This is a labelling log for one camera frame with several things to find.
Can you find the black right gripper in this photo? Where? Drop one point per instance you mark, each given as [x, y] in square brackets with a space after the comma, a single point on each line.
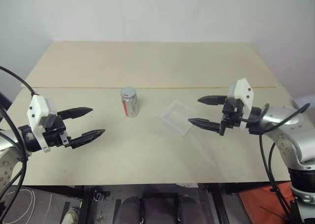
[230, 117]

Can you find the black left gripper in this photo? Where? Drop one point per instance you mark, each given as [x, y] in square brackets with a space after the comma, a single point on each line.
[56, 135]

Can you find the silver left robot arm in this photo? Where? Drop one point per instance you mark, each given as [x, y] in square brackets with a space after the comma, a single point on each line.
[8, 141]

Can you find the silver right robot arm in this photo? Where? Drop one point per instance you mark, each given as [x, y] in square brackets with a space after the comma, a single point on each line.
[288, 125]

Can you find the clear plastic container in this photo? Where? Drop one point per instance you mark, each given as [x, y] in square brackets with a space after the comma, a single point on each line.
[177, 120]

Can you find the silver red soda can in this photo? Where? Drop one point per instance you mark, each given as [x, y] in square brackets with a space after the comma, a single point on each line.
[129, 103]

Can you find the small silver metal clip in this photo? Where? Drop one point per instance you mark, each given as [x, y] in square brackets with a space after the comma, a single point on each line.
[98, 197]

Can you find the white shoe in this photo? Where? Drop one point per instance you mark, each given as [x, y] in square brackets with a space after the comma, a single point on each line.
[70, 216]

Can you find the dark rounded shape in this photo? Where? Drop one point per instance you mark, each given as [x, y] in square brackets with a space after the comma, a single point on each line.
[129, 210]

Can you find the orange floor mat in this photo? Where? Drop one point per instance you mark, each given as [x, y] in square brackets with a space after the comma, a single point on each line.
[263, 201]

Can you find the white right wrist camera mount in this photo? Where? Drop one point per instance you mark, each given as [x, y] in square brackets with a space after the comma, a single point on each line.
[242, 91]

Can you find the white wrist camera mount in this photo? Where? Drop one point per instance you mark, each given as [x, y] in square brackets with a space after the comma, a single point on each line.
[37, 113]
[242, 91]

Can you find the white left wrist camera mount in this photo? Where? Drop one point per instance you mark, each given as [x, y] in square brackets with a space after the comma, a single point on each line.
[37, 113]

